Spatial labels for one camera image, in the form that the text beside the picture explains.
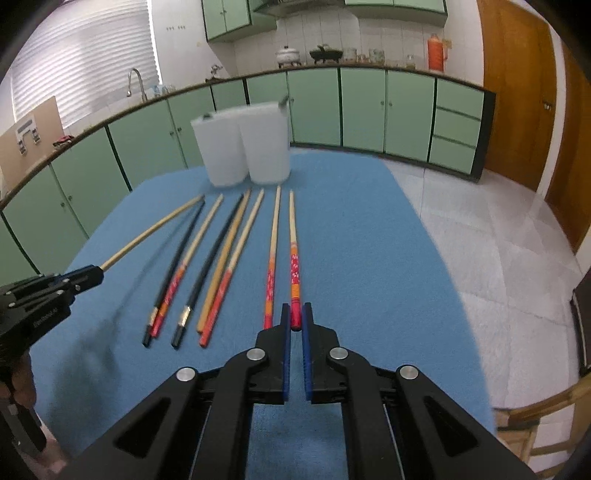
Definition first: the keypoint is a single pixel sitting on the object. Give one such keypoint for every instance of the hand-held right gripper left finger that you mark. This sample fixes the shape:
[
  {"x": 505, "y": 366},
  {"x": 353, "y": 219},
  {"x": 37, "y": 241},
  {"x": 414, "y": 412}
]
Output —
[{"x": 286, "y": 350}]

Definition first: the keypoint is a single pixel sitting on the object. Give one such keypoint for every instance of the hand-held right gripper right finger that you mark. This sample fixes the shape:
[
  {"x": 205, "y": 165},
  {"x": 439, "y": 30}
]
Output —
[{"x": 307, "y": 355}]

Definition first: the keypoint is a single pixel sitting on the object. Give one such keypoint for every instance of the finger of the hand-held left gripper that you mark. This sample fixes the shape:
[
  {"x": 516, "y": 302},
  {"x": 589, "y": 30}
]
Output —
[
  {"x": 78, "y": 273},
  {"x": 87, "y": 282}
]

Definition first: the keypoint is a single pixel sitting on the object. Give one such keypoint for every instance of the long plain bamboo chopstick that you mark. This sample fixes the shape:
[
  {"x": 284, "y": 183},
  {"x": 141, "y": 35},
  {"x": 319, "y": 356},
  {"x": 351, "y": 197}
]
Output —
[{"x": 152, "y": 233}]

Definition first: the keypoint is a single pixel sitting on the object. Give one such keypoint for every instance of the plain black chopstick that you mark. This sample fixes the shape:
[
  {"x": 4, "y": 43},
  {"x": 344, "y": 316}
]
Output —
[{"x": 178, "y": 263}]

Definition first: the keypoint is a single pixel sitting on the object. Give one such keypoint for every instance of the red orange patterned chopstick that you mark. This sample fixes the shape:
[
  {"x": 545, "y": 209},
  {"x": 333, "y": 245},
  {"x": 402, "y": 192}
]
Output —
[
  {"x": 273, "y": 249},
  {"x": 293, "y": 258}
]

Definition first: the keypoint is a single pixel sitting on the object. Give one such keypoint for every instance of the plain brown wooden chopstick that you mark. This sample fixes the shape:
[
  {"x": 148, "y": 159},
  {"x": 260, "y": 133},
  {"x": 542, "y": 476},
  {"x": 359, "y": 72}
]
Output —
[{"x": 226, "y": 258}]

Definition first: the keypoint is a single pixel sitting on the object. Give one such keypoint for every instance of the black chopstick with silver band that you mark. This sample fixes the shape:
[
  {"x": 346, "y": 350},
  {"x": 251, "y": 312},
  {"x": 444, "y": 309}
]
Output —
[{"x": 212, "y": 256}]

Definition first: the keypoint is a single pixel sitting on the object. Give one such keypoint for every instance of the white double utensil holder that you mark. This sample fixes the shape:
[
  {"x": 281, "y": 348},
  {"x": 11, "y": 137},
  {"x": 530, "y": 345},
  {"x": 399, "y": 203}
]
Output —
[{"x": 265, "y": 147}]

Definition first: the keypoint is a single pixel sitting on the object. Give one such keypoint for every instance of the person's left hand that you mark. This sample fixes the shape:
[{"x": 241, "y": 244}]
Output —
[{"x": 23, "y": 383}]

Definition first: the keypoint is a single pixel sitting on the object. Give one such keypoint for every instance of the blue tablecloth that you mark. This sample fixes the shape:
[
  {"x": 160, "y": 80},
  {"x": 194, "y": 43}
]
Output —
[{"x": 369, "y": 258}]

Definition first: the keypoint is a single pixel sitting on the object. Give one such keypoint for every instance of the cardboard box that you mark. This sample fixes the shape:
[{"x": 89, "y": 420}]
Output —
[{"x": 14, "y": 157}]

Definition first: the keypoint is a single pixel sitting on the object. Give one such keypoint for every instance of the small red countertop object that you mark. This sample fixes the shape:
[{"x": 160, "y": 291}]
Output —
[{"x": 63, "y": 140}]

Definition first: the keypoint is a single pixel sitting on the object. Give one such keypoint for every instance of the chrome kitchen faucet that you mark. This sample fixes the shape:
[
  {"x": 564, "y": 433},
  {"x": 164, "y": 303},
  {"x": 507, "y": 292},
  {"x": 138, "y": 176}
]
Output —
[{"x": 143, "y": 90}]

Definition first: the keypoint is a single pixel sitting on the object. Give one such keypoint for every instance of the clear glass cups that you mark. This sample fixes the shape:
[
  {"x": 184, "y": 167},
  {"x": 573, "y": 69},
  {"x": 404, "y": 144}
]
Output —
[{"x": 164, "y": 91}]

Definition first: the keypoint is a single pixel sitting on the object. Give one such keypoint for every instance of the white window blinds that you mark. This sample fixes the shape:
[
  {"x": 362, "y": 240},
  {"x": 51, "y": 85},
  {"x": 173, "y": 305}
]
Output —
[{"x": 83, "y": 60}]

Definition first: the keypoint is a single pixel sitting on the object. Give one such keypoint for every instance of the wooden chair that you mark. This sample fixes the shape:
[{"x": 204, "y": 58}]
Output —
[{"x": 521, "y": 410}]

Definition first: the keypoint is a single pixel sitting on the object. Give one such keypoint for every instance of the small dark countertop ornament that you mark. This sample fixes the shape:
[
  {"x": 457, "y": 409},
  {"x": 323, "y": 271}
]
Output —
[{"x": 216, "y": 73}]

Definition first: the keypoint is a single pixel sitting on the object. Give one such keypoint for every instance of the green base cabinets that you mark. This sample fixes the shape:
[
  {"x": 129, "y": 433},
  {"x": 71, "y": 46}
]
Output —
[{"x": 360, "y": 106}]

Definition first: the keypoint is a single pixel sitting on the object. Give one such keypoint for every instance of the black case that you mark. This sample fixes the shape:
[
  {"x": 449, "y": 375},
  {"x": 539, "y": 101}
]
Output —
[{"x": 582, "y": 323}]

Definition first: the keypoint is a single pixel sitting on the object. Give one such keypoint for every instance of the white cooking pot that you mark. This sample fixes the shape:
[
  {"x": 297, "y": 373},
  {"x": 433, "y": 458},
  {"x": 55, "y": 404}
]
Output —
[{"x": 288, "y": 56}]

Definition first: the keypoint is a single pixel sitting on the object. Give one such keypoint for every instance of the black wok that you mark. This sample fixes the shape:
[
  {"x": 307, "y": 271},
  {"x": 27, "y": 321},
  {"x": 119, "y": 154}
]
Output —
[{"x": 325, "y": 55}]

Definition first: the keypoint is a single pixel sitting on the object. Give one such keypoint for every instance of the small glass jar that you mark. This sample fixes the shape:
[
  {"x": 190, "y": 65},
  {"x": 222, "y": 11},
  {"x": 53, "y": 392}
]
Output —
[{"x": 410, "y": 61}]

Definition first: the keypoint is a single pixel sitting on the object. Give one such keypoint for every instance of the wooden door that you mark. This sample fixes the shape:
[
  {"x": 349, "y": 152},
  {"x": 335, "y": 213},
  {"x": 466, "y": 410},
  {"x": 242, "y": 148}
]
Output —
[
  {"x": 577, "y": 184},
  {"x": 512, "y": 92}
]

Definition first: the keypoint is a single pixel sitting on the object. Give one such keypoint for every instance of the orange thermos flask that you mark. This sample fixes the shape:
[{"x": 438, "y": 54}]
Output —
[{"x": 436, "y": 53}]

